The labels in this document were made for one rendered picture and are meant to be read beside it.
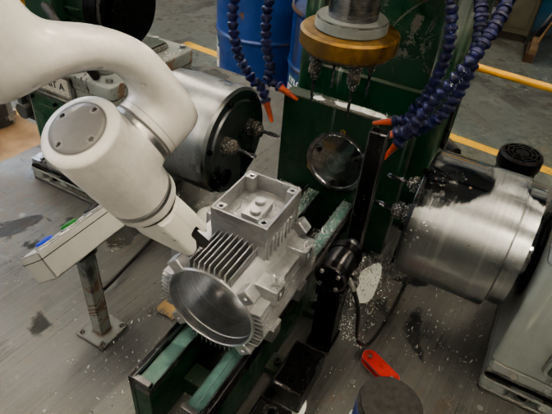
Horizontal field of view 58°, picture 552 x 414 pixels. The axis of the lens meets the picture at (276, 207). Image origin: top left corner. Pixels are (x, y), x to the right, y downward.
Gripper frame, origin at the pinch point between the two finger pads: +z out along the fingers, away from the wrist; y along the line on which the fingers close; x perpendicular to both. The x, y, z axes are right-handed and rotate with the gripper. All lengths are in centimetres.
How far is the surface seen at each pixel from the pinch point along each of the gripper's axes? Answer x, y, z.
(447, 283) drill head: 16.7, 37.2, 22.1
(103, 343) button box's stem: -21.0, -16.2, 22.0
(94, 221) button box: -3.3, -17.2, 0.8
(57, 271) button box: -13.0, -15.4, -2.2
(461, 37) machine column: 61, 23, 12
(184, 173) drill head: 16.8, -20.5, 21.4
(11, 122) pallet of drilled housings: 42, -205, 134
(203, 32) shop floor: 225, -233, 257
